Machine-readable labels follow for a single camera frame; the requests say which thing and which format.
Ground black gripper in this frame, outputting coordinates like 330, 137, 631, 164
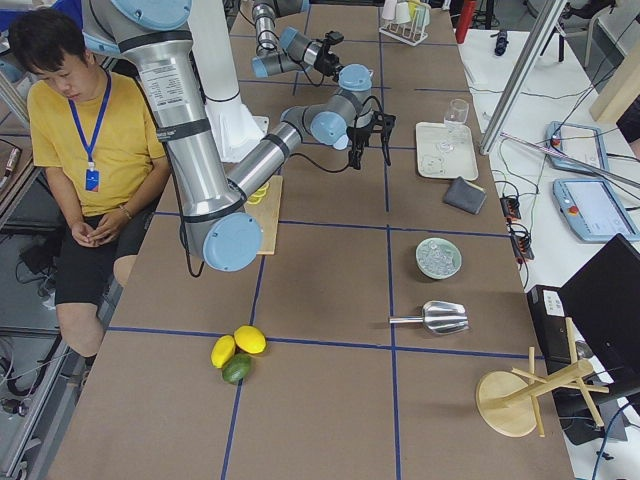
314, 31, 344, 78
347, 111, 396, 170

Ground light blue plastic cup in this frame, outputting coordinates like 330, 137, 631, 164
333, 135, 349, 150

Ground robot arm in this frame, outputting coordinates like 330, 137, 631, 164
81, 1, 395, 272
251, 0, 344, 80

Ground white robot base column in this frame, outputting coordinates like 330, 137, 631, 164
188, 0, 269, 163

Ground white cup in rack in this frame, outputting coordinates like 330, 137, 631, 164
382, 0, 397, 23

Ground yellow cup in rack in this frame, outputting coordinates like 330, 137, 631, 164
408, 0, 421, 19

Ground lemon slice on board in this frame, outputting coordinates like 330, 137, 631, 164
247, 181, 270, 205

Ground whole yellow lemon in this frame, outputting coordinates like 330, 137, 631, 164
233, 325, 267, 354

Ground cream bear serving tray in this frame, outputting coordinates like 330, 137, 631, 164
415, 122, 479, 181

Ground clear wine glass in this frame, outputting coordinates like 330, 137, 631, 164
441, 99, 469, 152

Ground dark grey folded cloth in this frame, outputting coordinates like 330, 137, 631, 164
443, 177, 487, 215

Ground wooden cutting board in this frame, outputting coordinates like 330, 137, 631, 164
245, 175, 283, 255

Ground green bowl of ice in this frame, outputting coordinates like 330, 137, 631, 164
415, 237, 462, 280

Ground metal ice scoop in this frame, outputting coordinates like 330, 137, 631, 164
388, 300, 470, 335

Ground metal rod with green tip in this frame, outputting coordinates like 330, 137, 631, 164
499, 131, 640, 190

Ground blue teach pendant far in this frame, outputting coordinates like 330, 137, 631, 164
546, 121, 609, 174

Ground blue teach pendant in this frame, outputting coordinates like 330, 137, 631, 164
552, 179, 639, 244
546, 121, 609, 174

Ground blue teach pendant near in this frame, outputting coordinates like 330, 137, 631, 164
552, 179, 639, 244

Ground person in yellow shirt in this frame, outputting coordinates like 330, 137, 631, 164
9, 8, 170, 359

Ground green lime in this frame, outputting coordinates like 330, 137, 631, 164
222, 353, 252, 384

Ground black monitor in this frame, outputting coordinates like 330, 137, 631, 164
559, 234, 639, 379

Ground white wire cup rack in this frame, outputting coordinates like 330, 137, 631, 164
378, 0, 431, 46

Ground aluminium frame post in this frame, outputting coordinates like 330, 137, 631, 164
479, 0, 566, 155

